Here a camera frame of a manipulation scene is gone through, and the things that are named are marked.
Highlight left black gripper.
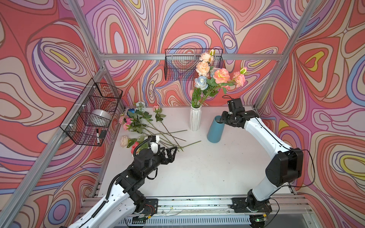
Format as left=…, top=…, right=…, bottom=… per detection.
left=141, top=146, right=177, bottom=180

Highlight teal ceramic vase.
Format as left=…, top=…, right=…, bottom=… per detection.
left=207, top=116, right=225, bottom=143

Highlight large peach double rose stem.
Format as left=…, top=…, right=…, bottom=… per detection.
left=202, top=67, right=247, bottom=105

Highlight white ribbed vase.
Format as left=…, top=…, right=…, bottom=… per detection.
left=189, top=106, right=202, bottom=131

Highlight blue artificial rose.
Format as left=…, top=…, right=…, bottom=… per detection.
left=127, top=108, right=136, bottom=114

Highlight cream peach rose stem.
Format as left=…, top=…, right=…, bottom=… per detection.
left=196, top=49, right=215, bottom=78

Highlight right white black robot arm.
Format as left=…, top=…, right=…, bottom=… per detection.
left=220, top=98, right=304, bottom=212

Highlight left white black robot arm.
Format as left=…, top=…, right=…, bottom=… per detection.
left=69, top=146, right=177, bottom=228

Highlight pile of artificial flowers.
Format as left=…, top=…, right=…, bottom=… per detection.
left=118, top=101, right=184, bottom=148

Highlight red pink rose on table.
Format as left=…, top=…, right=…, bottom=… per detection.
left=131, top=141, right=201, bottom=155

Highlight black marker pen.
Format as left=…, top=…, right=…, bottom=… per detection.
left=96, top=129, right=100, bottom=145

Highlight silver tape roll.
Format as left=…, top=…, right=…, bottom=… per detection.
left=89, top=109, right=112, bottom=127

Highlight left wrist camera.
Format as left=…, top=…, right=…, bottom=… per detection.
left=148, top=135, right=160, bottom=154

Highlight black wire basket back wall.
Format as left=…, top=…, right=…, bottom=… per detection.
left=164, top=48, right=211, bottom=81

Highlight black wire basket wall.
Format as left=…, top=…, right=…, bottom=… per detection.
left=60, top=79, right=123, bottom=146
left=164, top=48, right=211, bottom=81

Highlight black wire basket left wall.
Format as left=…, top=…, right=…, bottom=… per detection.
left=60, top=79, right=123, bottom=146

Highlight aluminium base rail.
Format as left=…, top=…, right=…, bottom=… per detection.
left=80, top=195, right=319, bottom=228

